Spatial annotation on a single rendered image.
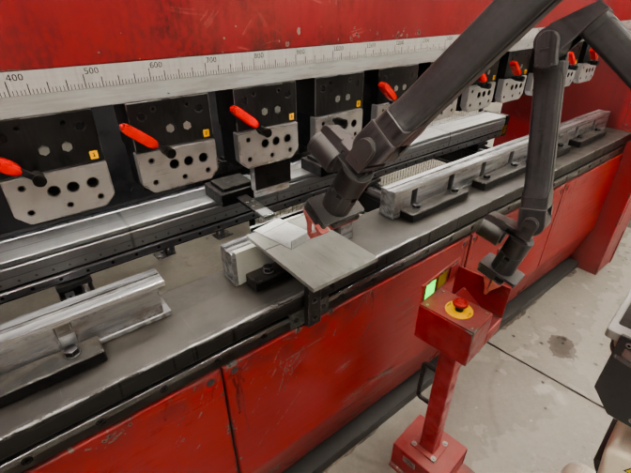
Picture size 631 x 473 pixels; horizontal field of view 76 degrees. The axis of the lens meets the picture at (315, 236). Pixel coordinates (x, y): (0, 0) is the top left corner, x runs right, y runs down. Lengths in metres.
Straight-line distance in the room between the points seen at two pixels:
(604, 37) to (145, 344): 1.08
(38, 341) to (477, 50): 0.87
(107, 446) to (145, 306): 0.28
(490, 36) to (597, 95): 2.21
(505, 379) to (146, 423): 1.59
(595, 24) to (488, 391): 1.50
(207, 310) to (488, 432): 1.31
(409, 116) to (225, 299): 0.60
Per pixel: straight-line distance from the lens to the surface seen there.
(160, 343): 0.92
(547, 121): 1.02
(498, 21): 0.61
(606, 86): 2.78
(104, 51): 0.76
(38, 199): 0.78
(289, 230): 0.99
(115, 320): 0.95
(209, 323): 0.94
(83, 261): 1.16
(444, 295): 1.19
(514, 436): 1.94
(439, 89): 0.62
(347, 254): 0.90
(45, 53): 0.74
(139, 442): 1.02
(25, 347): 0.94
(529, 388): 2.13
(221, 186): 1.17
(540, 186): 1.04
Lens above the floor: 1.49
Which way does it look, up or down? 31 degrees down
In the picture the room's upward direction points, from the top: straight up
